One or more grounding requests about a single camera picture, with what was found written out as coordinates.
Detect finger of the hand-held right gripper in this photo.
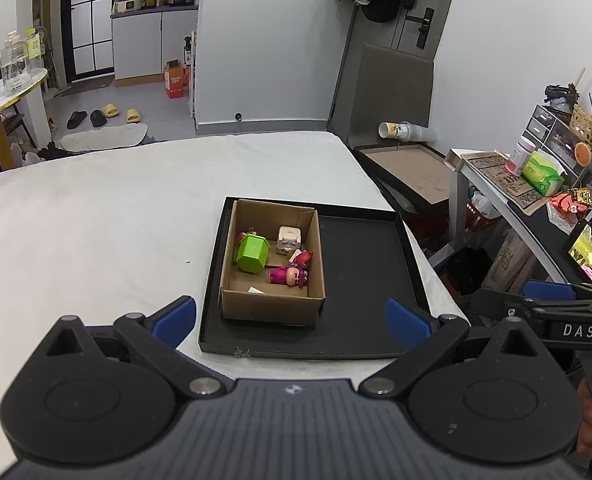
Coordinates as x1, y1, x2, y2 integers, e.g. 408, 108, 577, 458
463, 287, 572, 333
522, 280, 592, 306

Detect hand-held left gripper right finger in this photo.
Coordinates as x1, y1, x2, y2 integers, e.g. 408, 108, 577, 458
358, 297, 552, 401

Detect grey door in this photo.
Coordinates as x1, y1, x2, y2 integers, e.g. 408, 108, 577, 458
391, 0, 464, 66

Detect jar with yellow label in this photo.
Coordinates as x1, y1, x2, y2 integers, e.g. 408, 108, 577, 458
24, 27, 44, 61

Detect grey padded panel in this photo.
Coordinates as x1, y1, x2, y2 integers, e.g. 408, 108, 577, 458
327, 42, 435, 148

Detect black cap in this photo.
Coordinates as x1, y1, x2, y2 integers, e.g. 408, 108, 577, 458
358, 0, 401, 23

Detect cardboard box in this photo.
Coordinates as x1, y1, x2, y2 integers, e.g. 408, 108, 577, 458
219, 199, 327, 324

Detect black bag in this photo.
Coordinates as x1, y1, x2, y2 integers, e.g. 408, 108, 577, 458
446, 247, 494, 296

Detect green hexagonal block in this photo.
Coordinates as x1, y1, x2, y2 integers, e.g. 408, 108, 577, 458
234, 234, 271, 274

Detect grey drawer organizer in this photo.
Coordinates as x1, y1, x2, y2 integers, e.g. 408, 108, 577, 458
526, 104, 592, 171

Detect red snack packet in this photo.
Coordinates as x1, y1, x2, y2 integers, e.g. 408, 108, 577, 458
550, 191, 584, 216

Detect orange carton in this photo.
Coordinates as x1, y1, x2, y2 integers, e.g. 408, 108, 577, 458
163, 59, 187, 99

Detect clear water bottles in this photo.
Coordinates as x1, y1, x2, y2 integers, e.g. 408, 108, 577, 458
0, 31, 30, 95

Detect pink-lid white bottle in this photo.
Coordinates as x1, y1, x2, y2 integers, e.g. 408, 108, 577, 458
505, 136, 534, 176

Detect black framed board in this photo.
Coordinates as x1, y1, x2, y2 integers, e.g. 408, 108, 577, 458
351, 142, 457, 218

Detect grey desk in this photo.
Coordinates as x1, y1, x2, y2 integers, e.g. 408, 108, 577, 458
446, 149, 592, 291

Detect black-framed glass door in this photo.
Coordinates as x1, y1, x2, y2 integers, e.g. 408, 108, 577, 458
58, 0, 116, 86

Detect white kitchen counter cabinet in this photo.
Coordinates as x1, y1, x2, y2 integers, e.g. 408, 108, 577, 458
110, 5, 199, 86

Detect red basket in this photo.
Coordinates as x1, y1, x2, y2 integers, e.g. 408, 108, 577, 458
465, 197, 504, 233

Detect beige cube figurine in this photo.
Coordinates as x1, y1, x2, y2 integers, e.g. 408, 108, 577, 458
276, 226, 303, 253

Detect black desk ornament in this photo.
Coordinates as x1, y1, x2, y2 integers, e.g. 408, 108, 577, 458
545, 82, 582, 108

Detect round white table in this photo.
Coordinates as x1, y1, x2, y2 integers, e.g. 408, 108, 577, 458
0, 67, 49, 171

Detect white floor mat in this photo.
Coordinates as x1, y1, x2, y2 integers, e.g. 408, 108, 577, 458
58, 122, 149, 152

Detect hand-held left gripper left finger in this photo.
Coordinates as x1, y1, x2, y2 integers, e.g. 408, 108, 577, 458
40, 296, 227, 401

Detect magenta hooded figurine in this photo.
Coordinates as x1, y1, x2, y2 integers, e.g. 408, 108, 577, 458
269, 265, 307, 288

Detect green wipes pack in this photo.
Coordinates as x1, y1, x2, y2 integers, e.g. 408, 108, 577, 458
521, 150, 566, 197

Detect stack of paper cups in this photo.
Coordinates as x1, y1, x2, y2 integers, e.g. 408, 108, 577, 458
379, 121, 427, 142

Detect woven basket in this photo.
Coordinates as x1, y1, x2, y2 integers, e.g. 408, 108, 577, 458
568, 105, 592, 150

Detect brown paper bag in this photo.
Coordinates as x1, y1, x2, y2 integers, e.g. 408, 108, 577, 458
496, 232, 537, 296

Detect black door lock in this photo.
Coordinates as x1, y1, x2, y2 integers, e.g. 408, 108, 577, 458
403, 7, 435, 51

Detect patterned desk mat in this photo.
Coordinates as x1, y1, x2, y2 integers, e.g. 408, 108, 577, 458
461, 154, 552, 217

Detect brown doormat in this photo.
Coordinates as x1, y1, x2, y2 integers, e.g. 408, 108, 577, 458
60, 77, 114, 96

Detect black tray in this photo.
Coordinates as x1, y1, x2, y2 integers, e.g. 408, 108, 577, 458
197, 196, 433, 360

